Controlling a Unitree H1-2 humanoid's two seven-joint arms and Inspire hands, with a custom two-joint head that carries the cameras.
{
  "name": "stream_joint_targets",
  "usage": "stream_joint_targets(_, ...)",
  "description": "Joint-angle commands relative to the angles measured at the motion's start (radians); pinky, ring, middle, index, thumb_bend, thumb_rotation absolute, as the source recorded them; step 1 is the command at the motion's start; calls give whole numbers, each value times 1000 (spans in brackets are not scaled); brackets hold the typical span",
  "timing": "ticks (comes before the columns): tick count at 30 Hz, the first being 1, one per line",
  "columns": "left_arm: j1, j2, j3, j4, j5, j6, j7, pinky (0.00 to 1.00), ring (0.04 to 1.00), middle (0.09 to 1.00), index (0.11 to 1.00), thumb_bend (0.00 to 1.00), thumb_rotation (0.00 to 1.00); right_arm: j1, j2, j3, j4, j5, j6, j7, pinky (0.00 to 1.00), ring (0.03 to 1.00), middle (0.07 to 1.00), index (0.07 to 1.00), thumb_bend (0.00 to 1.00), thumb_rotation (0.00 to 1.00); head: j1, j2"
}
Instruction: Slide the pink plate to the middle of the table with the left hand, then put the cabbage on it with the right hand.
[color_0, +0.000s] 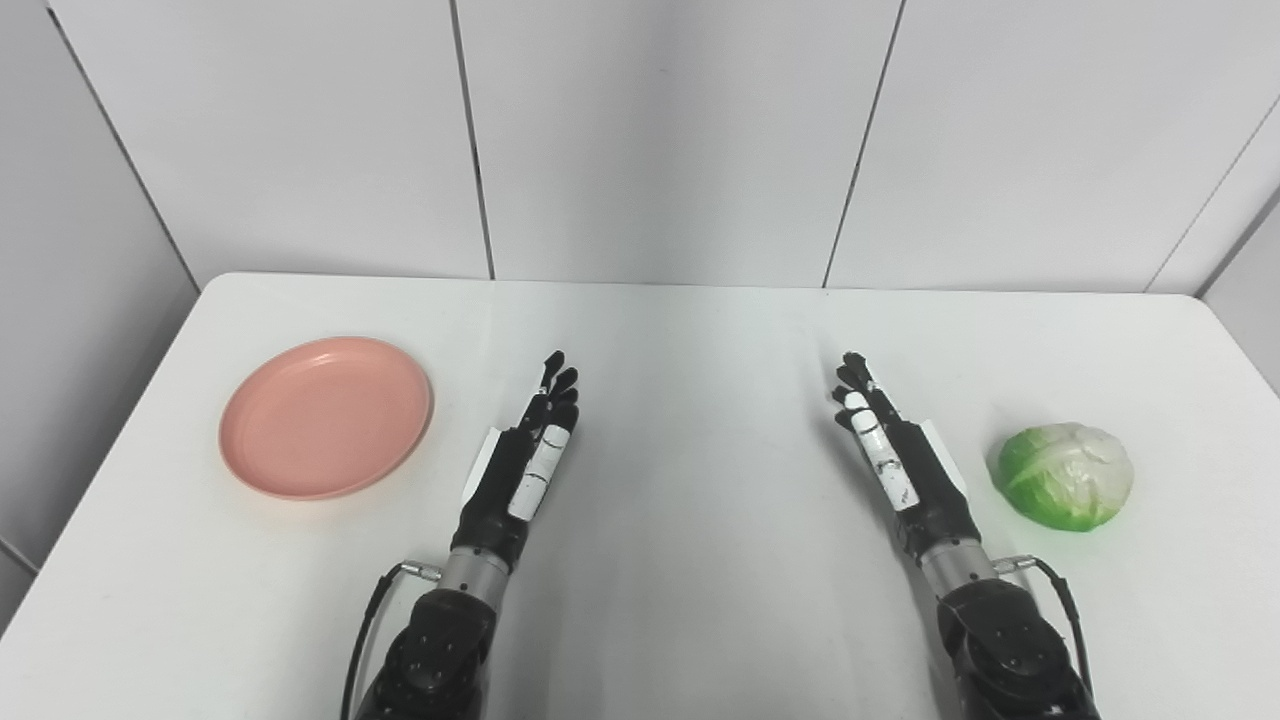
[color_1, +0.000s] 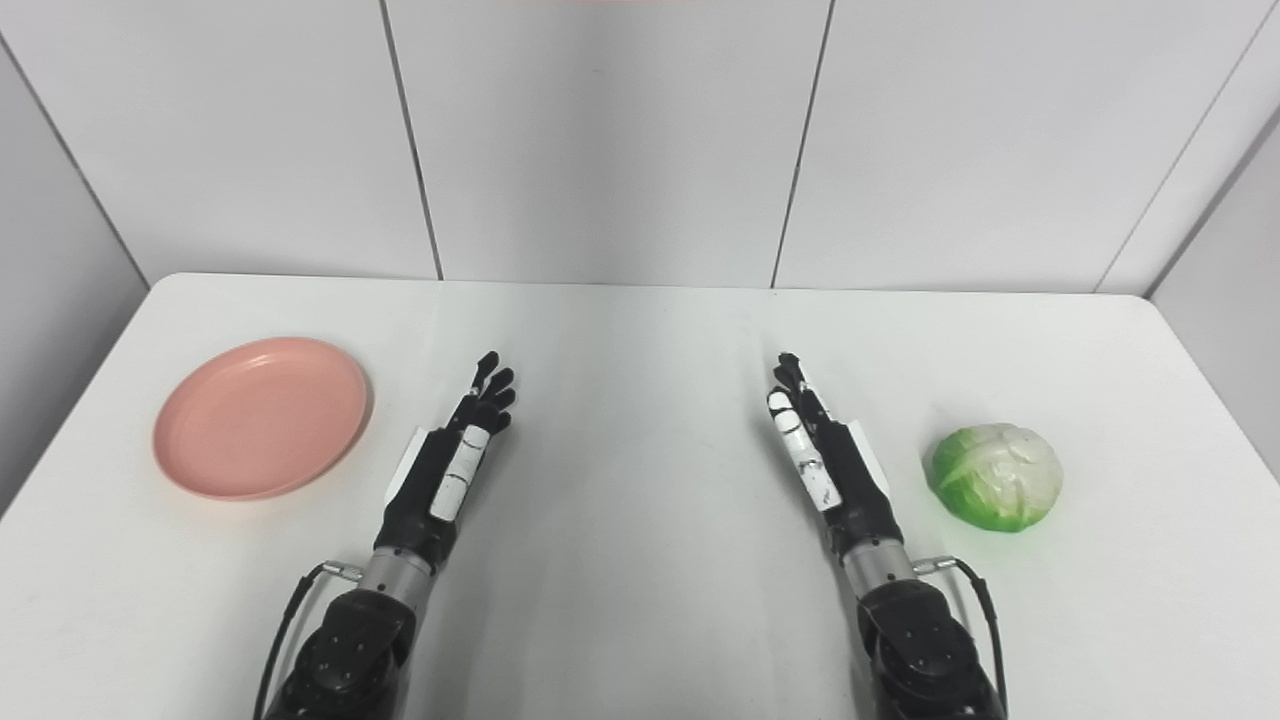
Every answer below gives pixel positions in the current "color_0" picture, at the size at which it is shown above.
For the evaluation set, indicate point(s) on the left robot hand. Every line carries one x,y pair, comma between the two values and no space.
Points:
500,490

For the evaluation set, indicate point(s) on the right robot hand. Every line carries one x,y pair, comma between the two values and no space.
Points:
925,485

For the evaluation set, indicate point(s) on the green cabbage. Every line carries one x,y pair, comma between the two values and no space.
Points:
1065,476

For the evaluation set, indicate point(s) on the pink plate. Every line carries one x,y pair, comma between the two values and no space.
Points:
326,417

